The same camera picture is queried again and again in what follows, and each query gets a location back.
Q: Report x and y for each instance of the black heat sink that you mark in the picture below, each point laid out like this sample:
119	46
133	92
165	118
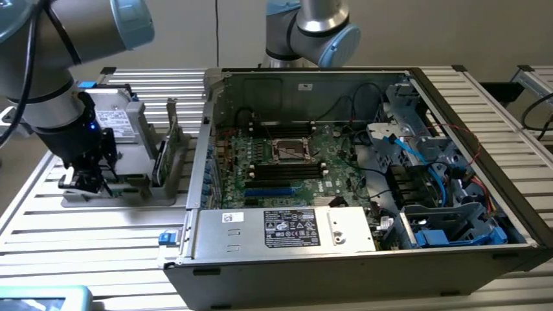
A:
408	186

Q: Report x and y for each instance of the blue disk bay bracket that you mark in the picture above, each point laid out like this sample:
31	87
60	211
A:
432	238

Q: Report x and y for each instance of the green motherboard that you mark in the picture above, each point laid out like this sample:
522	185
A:
341	181

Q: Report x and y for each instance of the silver power supply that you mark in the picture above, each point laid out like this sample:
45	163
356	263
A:
259	236

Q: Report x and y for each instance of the thin black disk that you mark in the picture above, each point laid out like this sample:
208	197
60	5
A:
159	165

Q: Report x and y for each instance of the black expansion slot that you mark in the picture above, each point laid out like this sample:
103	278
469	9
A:
268	184

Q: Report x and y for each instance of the silver hard disk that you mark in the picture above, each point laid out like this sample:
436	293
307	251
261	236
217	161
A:
113	120

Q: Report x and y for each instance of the blue expansion slot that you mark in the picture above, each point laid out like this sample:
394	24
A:
268	192

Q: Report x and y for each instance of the blue case latch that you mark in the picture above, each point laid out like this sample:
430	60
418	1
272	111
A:
167	238

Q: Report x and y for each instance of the blue rack clip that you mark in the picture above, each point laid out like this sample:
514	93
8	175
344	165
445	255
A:
87	85

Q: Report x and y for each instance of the open black PC case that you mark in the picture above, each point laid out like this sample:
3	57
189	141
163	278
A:
328	282

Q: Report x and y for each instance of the teal device with screen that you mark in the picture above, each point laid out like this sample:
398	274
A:
43	298

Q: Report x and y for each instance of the grey parts rack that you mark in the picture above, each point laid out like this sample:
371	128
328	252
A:
143	199

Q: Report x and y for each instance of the metal disk bay cage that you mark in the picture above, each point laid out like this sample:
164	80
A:
401	110

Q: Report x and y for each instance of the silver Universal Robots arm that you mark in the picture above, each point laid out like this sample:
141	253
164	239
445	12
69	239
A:
52	58

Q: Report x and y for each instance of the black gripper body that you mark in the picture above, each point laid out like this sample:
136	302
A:
73	144

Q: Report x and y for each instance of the black RAM slot bank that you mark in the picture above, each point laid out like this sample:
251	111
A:
283	129
287	170

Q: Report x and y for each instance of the green RAM stick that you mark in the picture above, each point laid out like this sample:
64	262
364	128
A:
129	188

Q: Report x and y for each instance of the CPU socket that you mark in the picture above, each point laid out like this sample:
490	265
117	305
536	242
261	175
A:
288	149

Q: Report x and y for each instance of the green graphics card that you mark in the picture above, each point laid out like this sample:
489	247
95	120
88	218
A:
173	142

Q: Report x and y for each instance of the metal slat side table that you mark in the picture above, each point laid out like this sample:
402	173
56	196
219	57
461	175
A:
536	82

